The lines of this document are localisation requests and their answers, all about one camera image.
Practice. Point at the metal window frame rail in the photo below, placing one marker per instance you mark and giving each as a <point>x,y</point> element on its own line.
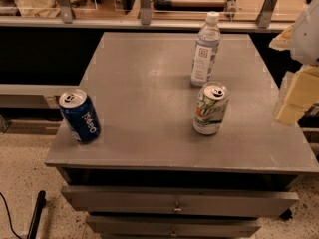
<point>246,15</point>

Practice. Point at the grey drawer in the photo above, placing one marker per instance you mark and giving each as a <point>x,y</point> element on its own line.
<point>179,201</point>
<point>171,227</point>

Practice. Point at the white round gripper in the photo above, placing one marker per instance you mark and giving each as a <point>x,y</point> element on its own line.
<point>308,39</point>

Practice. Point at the blue pepsi can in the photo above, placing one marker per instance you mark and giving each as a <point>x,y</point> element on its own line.
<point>79,112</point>

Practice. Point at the black pole on floor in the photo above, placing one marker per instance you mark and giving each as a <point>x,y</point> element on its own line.
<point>35,221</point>

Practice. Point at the upper grey drawer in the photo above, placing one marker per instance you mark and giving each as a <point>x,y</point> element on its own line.
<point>179,201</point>

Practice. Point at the clear blue-label plastic bottle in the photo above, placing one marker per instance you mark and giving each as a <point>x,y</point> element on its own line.
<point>206,47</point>

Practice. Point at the lower grey drawer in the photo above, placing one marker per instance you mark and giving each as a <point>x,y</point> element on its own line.
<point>171,227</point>

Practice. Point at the black cabinet caster wheel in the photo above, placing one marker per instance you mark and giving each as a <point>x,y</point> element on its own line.
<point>286,215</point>

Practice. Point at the grey drawer cabinet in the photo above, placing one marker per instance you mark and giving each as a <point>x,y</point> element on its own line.
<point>140,84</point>

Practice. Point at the white green 7up can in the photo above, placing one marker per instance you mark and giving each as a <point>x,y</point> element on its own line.
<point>212,101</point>

